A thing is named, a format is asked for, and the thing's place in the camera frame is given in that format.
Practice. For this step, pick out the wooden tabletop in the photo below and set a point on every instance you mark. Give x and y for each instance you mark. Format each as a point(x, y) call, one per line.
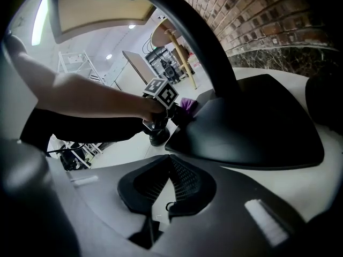
point(101, 12)

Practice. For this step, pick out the round light wooden table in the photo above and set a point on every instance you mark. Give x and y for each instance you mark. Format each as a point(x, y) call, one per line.
point(160, 35)

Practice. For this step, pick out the person's left black shoe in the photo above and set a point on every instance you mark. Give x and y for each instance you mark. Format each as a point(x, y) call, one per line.
point(159, 138)

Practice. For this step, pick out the white metal rack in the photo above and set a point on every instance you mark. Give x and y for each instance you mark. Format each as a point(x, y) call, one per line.
point(75, 60)

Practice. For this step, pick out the brown folding board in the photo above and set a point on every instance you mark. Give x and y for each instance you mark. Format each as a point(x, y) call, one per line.
point(142, 68)

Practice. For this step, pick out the purple cloth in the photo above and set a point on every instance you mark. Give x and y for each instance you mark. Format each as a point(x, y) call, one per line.
point(189, 106)

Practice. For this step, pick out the black camera tripod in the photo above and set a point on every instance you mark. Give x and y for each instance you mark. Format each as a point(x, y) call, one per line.
point(168, 71)

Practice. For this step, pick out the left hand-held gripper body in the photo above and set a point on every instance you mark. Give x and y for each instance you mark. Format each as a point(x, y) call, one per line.
point(166, 95)

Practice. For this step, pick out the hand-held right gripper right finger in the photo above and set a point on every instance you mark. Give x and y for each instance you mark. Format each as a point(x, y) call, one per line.
point(227, 210)

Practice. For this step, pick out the long ceiling light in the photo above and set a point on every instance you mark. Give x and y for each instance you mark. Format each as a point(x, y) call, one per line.
point(40, 17)

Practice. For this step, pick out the person's left forearm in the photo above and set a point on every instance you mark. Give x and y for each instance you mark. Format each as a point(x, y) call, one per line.
point(80, 95)

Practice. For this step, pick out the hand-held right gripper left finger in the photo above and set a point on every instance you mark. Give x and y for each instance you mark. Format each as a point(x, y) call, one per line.
point(107, 197)

